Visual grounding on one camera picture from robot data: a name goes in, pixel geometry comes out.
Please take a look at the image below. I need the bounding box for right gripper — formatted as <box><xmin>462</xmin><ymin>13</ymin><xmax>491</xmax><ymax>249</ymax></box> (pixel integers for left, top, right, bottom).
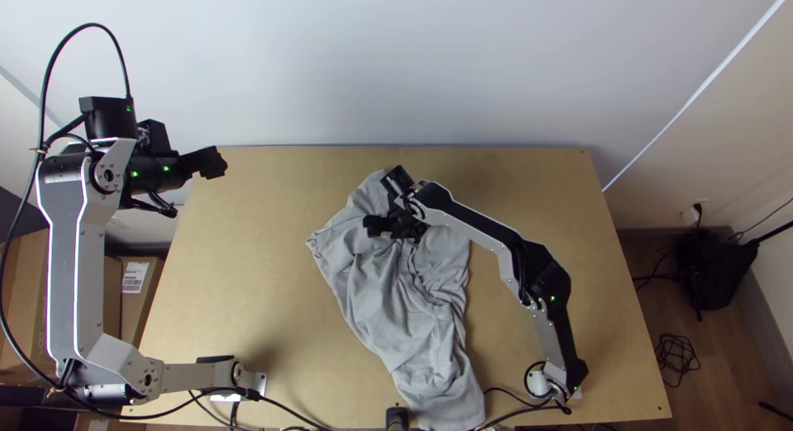
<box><xmin>362</xmin><ymin>205</ymin><xmax>431</xmax><ymax>244</ymax></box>

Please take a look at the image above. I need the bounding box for grey t-shirt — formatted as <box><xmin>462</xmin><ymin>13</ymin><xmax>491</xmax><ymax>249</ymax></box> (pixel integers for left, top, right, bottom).
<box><xmin>305</xmin><ymin>168</ymin><xmax>487</xmax><ymax>431</ymax></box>

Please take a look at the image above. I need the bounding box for cardboard box with white label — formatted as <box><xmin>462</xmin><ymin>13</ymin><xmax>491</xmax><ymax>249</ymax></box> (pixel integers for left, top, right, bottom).
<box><xmin>119</xmin><ymin>255</ymin><xmax>167</xmax><ymax>350</ymax></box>

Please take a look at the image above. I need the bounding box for large cardboard box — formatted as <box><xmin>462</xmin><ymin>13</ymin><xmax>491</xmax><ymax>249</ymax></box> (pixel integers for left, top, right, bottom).
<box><xmin>0</xmin><ymin>228</ymin><xmax>122</xmax><ymax>389</ymax></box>

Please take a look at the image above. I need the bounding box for black bag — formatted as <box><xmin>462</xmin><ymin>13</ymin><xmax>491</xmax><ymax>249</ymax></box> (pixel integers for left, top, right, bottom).
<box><xmin>673</xmin><ymin>228</ymin><xmax>761</xmax><ymax>313</ymax></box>

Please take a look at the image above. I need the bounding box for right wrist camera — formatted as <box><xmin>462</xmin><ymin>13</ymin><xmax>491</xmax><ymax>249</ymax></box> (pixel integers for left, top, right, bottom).
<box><xmin>379</xmin><ymin>164</ymin><xmax>416</xmax><ymax>200</ymax></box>

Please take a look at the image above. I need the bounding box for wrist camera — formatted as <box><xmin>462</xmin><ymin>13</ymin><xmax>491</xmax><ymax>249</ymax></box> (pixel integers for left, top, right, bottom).
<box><xmin>379</xmin><ymin>164</ymin><xmax>416</xmax><ymax>200</ymax></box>
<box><xmin>135</xmin><ymin>118</ymin><xmax>181</xmax><ymax>157</ymax></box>

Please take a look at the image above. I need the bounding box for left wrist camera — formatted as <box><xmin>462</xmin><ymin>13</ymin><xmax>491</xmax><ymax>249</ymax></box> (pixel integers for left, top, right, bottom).
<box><xmin>135</xmin><ymin>118</ymin><xmax>181</xmax><ymax>157</ymax></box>

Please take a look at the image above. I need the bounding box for coiled black cable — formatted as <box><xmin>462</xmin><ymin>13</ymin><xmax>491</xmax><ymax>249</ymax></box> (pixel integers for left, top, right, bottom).
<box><xmin>653</xmin><ymin>333</ymin><xmax>702</xmax><ymax>389</ymax></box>

